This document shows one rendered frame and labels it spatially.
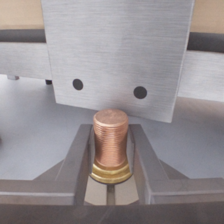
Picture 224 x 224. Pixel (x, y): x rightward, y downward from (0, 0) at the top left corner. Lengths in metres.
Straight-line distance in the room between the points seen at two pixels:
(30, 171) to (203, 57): 0.27
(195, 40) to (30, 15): 0.24
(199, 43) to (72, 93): 0.16
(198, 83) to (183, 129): 0.19
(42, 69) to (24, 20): 0.10
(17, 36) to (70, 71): 0.19
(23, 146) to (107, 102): 0.22
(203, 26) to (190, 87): 0.07
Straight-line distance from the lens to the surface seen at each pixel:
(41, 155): 0.30
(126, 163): 0.16
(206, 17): 0.23
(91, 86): 0.16
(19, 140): 0.35
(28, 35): 0.32
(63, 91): 0.17
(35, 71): 0.26
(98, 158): 0.16
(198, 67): 0.19
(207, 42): 0.23
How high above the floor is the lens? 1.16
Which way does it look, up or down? 29 degrees up
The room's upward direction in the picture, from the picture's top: 179 degrees counter-clockwise
